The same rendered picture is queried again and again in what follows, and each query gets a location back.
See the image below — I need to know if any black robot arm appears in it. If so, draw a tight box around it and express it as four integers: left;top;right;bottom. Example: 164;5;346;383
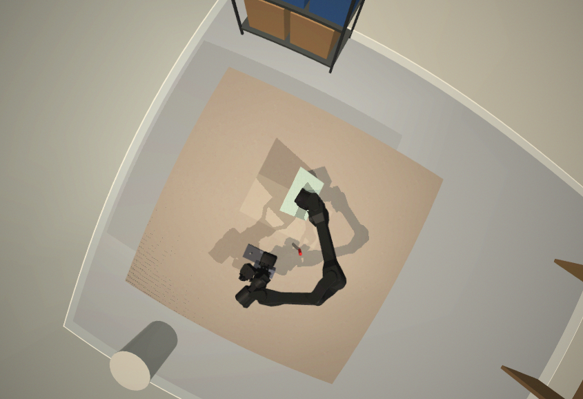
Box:
235;188;346;309

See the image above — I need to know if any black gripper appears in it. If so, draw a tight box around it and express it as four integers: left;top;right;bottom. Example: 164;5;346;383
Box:
254;251;277;277

